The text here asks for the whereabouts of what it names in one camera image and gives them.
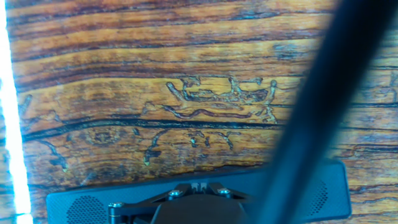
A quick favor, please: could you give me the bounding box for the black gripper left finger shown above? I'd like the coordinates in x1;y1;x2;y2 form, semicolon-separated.
108;182;200;224

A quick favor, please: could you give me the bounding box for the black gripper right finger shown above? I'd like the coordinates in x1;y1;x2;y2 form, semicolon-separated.
198;182;259;208

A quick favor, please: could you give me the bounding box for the black speaker bar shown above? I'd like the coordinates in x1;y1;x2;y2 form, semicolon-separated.
45;160;353;224

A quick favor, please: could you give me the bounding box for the wood grain table mat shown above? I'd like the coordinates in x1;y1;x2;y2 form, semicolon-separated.
0;0;398;224

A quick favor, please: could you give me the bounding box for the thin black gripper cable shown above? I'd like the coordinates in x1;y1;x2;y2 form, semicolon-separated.
248;0;396;224

